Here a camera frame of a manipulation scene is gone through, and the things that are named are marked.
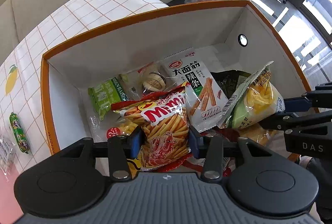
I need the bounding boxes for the yellow cookie packet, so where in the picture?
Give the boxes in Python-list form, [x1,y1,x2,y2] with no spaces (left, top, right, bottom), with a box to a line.
[106,120,138,139]

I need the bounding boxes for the clear bag white balls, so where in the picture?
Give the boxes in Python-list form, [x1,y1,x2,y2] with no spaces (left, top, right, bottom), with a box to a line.
[0,127,15,176]

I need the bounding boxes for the green sausage stick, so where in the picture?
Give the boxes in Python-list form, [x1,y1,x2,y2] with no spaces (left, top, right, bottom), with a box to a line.
[9,112,30,154]

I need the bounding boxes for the black snack packet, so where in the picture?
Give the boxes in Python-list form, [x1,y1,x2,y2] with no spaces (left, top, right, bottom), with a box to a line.
[211,70,251,98]

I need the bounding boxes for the green raisin snack bag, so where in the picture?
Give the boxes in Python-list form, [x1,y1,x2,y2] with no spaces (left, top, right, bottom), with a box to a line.
[87,74,135,121]

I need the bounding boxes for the white spicy strip packet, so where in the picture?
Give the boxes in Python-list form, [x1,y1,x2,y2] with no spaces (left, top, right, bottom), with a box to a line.
[161,49,228,132]

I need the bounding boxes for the orange white storage box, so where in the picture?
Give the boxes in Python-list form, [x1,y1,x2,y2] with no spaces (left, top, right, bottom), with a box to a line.
[40,1,311,154]

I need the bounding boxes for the red Mimi fries bag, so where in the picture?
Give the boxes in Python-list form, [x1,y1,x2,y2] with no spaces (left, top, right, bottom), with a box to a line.
[111,82,189,171]

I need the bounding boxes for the pink white patterned tablecloth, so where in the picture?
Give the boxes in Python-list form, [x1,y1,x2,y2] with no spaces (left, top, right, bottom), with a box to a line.
[1,0,166,223]

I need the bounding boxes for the white blue chips bag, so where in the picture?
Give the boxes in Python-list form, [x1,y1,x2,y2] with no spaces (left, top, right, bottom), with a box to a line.
[217,61,285,129]

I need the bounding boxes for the clear pastry snack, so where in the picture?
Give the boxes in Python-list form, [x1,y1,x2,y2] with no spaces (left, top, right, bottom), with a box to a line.
[137,63,167,95]

